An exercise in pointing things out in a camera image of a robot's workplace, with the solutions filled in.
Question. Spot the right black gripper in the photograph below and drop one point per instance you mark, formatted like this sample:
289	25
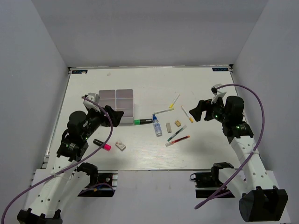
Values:
196	112

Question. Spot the right white organizer tray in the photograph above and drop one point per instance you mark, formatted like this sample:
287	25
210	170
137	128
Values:
125	103

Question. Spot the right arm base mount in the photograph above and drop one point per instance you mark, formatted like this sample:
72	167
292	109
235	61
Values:
204	184

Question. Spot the green highlighter marker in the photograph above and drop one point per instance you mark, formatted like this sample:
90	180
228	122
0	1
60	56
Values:
143	121

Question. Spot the pink highlighter marker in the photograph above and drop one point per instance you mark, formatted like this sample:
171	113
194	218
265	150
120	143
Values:
99	143

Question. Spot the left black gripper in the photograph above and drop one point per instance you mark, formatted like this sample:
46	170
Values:
116	115

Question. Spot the white boxed eraser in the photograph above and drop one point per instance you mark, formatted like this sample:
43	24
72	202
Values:
120	145

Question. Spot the red ink pen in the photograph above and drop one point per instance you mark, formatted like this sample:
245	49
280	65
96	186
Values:
176	141

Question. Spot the left white organizer tray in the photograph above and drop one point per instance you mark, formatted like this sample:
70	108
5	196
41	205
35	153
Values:
108	102

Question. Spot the left blue corner sticker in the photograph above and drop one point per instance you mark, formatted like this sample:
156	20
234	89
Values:
79	71

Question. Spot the yellow cap pen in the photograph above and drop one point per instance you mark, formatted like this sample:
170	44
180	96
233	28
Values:
174	101
162	111
187	114

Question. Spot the tan eraser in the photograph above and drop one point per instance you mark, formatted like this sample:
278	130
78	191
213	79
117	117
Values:
177	123

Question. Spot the blue cap spray bottle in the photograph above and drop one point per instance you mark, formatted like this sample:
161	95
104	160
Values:
157	127

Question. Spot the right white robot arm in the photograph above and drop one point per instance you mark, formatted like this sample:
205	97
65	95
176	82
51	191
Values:
259	198

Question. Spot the green ink pen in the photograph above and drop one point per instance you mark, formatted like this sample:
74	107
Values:
177	132

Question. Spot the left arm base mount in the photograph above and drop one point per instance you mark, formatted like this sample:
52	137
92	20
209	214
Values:
104	187

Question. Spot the white organizer tray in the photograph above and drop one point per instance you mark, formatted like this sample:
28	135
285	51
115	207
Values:
125	103
108	102

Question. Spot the right blue corner sticker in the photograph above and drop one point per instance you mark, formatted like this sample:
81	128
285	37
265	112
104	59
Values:
218	69

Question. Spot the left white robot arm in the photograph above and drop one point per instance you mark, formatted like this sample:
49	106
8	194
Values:
70	171

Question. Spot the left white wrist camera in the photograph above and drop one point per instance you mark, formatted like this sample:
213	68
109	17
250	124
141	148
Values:
92	97

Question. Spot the blue corner sticker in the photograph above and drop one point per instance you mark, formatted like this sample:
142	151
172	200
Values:
218	69
79	71

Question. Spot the grey white eraser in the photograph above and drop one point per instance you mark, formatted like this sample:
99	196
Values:
168	127

